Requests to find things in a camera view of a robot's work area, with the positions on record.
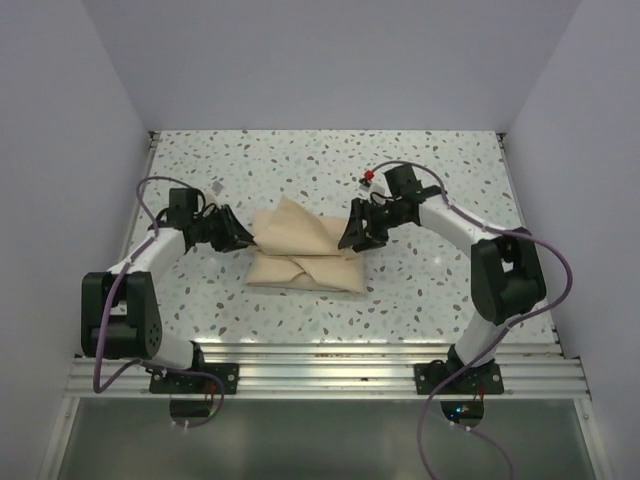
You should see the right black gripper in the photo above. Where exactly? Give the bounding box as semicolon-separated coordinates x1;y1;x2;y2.
338;197;409;254

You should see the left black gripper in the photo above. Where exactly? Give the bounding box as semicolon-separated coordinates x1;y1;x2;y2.
191;204;257;253

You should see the beige cloth drape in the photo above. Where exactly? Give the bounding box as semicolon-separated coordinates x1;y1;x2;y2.
246;196;366;294

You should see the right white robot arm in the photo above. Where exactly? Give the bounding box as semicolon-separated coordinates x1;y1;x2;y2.
339;163;547;393

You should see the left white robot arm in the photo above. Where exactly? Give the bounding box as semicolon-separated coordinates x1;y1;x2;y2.
81;187;254;393

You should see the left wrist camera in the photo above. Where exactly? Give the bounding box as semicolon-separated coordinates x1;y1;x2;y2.
211;181;224;195

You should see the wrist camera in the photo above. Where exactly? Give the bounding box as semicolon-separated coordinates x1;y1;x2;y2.
211;181;224;195
358;170;385;195

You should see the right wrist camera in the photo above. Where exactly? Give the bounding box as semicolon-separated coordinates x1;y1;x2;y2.
358;170;385;195

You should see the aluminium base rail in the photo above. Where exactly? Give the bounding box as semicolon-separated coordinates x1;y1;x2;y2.
64;344;591;401

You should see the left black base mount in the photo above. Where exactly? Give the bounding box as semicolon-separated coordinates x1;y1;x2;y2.
149;363;240;395

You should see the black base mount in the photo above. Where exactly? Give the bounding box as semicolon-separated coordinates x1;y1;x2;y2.
149;363;240;395
413;360;505;395

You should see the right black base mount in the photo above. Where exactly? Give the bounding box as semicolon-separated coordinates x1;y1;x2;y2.
413;360;505;395

